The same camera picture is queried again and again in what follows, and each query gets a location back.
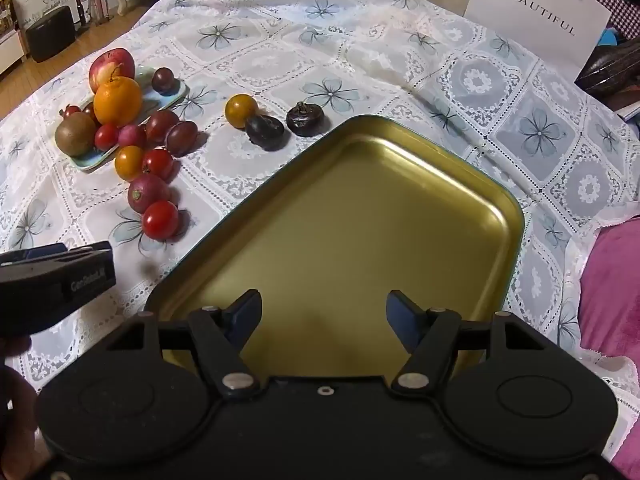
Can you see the dark red plum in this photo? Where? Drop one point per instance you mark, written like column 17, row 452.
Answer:
column 181, row 138
column 161, row 125

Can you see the dark plum on plate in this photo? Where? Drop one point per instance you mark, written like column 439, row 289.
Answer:
column 163, row 80

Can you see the small pink radish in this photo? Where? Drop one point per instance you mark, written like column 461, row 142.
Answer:
column 132, row 136

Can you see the white paper bag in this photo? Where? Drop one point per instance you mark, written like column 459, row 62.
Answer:
column 530, row 15

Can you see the small red pomegranate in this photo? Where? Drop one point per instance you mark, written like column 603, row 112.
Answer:
column 70, row 111

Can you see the person's left hand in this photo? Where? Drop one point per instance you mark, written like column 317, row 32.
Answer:
column 15, row 410

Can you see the pink blanket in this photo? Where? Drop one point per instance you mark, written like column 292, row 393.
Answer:
column 612, row 290

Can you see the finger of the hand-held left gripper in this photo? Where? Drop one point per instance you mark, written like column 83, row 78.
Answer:
column 50, row 252

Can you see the red apple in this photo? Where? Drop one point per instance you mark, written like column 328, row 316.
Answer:
column 111, row 62

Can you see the brown kiwi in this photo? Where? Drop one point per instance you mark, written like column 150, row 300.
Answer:
column 75, row 135

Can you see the light green plate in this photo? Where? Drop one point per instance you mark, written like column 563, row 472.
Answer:
column 160, row 100

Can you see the black speaker box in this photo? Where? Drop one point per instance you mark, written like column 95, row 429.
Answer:
column 50, row 35

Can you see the dark brown leather bag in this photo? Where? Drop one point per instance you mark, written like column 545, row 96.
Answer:
column 610, row 67

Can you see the houndstooth cloth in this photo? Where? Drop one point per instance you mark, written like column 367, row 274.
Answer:
column 620, row 0

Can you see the dark red fruit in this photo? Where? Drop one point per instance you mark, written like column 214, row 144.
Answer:
column 90, row 111

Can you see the red cherry tomato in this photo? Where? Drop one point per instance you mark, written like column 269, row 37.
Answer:
column 106, row 137
column 160, row 220
column 158, row 164

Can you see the gold metal tray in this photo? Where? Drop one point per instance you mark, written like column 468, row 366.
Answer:
column 340, row 230

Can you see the dark water chestnut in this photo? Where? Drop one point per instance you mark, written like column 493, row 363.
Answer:
column 266, row 133

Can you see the orange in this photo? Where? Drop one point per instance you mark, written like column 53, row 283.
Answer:
column 117, row 102

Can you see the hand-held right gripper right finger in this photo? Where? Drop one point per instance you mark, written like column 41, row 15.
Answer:
column 400, row 316

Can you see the yellow cherry tomato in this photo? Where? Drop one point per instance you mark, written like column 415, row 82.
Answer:
column 240, row 109
column 129, row 162

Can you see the dark mangosteen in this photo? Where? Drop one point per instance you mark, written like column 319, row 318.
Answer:
column 306, row 121

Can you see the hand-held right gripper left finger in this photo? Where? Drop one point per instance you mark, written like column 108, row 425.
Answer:
column 245, row 310

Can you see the white lace floral tablecloth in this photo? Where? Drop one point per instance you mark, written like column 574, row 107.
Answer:
column 380, row 55

